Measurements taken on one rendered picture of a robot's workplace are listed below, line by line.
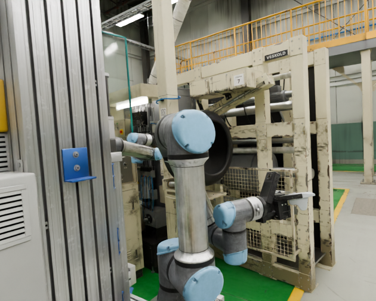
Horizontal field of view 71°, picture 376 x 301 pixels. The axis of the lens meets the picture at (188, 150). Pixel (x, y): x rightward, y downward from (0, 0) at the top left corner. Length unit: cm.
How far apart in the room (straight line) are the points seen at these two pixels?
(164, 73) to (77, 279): 182
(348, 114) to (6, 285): 1052
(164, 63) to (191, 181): 175
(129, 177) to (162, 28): 133
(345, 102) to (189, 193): 1019
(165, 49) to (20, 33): 171
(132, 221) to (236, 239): 177
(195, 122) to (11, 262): 52
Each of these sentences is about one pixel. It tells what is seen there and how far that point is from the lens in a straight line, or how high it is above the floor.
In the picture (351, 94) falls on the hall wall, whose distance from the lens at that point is 1078.
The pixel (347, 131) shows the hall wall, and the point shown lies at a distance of 1066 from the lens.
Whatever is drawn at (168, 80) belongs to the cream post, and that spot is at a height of 177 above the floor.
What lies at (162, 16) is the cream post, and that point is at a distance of 249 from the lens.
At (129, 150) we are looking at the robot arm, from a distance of 142.
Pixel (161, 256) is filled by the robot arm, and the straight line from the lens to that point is 91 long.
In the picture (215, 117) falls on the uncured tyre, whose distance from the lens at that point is 208.
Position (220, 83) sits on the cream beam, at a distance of 224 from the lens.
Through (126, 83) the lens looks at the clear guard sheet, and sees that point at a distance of 253.
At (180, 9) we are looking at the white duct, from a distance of 278.
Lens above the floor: 129
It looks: 3 degrees down
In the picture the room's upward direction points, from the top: 4 degrees counter-clockwise
